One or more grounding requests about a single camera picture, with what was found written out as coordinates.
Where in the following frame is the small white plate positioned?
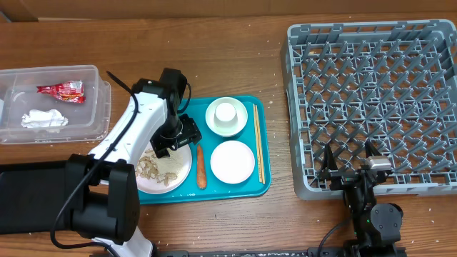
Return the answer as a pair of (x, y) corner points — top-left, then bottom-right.
(210, 141), (256, 184)

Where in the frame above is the wooden chopstick left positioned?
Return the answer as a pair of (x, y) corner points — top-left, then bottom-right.
(253, 104), (263, 184)

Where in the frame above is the red snack wrapper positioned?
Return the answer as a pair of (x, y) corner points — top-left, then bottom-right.
(36, 81), (86, 104)

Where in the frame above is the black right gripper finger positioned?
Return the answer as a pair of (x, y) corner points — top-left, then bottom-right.
(322, 143), (338, 170)
(365, 140), (381, 157)

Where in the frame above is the white plastic cup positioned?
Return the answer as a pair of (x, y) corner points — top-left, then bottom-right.
(215, 102), (237, 125)

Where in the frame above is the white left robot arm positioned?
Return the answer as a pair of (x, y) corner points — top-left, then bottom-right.
(50, 68), (202, 257)

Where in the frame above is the large pink plate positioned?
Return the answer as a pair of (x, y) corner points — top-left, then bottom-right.
(135, 143), (192, 195)

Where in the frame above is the peanut shells and rice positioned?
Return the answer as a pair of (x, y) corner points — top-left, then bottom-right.
(136, 148), (188, 188)

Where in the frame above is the orange carrot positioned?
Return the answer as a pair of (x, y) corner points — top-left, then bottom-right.
(196, 144), (207, 190)

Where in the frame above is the clear plastic waste bin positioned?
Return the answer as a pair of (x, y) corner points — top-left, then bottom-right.
(1, 65), (111, 144)

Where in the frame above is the light green bowl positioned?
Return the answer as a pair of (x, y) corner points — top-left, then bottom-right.
(205, 97), (248, 137)

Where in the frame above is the black food waste tray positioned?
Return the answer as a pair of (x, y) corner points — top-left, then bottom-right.
(1, 161), (66, 234)

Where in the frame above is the wooden chopstick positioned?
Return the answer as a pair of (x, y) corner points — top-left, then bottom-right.
(253, 104), (263, 184)
(253, 104), (266, 184)

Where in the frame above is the white tissue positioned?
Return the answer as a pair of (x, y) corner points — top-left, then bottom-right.
(21, 109), (69, 129)

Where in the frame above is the wooden chopstick right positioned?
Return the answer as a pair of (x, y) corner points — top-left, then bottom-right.
(253, 104), (266, 184)

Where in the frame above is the black rail at table edge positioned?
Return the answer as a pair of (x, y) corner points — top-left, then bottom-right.
(153, 247), (340, 257)

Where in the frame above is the teal plastic tray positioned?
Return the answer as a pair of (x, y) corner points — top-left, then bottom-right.
(136, 96), (271, 205)

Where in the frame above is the grey plastic dish rack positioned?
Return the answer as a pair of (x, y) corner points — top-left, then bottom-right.
(281, 19), (456, 200)

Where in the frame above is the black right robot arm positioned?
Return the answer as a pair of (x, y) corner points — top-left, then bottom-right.
(314, 141), (406, 256)

